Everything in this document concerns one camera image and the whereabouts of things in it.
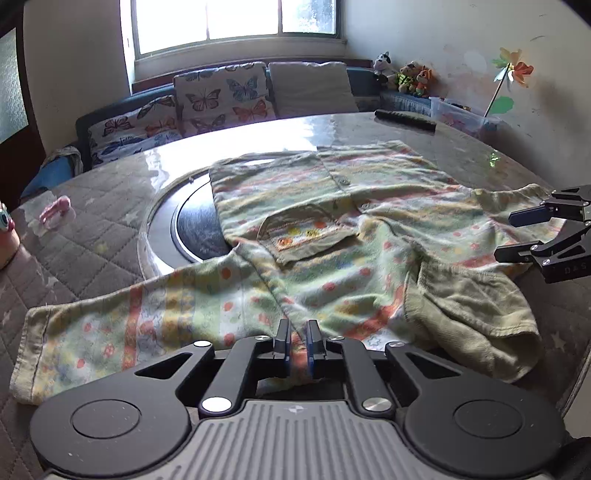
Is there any colourful paper pinwheel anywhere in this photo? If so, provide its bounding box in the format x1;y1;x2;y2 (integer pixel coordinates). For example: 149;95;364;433
484;47;535;117

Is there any plain beige pillow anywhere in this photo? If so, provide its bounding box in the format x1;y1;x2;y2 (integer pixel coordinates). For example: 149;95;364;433
269;62;359;118

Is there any lying butterfly pillow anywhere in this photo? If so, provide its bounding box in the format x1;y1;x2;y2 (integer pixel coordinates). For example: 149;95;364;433
87;95;182;167

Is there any black and white plush toy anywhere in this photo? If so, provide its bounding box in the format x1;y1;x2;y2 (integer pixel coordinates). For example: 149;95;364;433
373;51;399;90

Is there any round stove plate in table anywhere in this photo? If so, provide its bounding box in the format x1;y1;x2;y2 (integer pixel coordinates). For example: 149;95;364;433
137;168;231;279

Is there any grey quilted table cover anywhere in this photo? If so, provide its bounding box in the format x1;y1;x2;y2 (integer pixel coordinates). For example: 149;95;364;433
1;113;590;479

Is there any brown door with glass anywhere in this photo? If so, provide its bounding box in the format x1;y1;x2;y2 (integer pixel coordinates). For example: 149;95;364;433
1;6;45;201

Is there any orange plush toy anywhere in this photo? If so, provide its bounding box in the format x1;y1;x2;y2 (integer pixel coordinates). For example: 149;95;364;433
414;67;433;98

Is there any upright butterfly pillow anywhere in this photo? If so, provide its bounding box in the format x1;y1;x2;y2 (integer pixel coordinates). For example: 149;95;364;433
173;62;276;137

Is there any pastel patterned children's shirt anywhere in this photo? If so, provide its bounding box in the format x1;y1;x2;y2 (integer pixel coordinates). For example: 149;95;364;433
9;141;562;405

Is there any window with frame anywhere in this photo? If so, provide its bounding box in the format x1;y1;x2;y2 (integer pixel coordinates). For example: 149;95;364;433
118;1;344;61

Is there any pink cat-shaped bottle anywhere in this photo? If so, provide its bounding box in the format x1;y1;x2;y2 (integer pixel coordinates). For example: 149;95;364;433
0;203;20;269

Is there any black remote control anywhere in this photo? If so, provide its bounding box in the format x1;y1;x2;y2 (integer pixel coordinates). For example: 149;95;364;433
374;109;437;133

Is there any clear plastic storage box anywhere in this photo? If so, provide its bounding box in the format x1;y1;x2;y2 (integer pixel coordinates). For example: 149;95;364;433
430;96;501;139

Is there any small pink toy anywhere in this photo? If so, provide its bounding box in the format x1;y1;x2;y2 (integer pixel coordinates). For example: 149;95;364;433
39;195;76;230

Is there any yellow green plush toy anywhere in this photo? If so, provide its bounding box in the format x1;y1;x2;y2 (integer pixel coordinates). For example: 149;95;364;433
398;61;423;94

